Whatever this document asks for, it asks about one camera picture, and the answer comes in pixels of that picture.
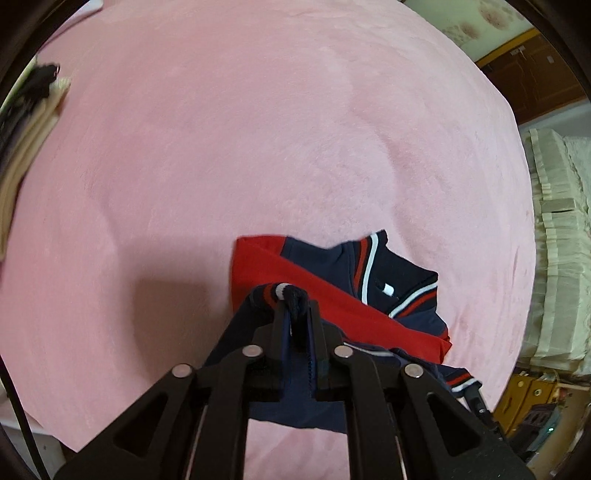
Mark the pink fleece bed blanket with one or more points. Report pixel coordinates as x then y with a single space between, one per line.
231 138

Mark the stack of folded clothes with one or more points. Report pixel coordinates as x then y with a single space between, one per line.
27 138

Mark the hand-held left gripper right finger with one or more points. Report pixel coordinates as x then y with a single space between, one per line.
369 392

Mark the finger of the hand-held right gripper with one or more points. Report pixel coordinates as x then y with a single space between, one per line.
478 402

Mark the yellow wooden cabinet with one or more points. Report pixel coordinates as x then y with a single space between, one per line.
531 397

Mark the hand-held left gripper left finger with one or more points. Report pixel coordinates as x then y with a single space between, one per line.
221 383

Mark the floral wardrobe doors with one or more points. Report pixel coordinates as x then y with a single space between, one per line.
480 23

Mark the brown wooden door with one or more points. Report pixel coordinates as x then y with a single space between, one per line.
535 78

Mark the navy and red baseball jacket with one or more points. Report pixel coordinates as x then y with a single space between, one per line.
369 295

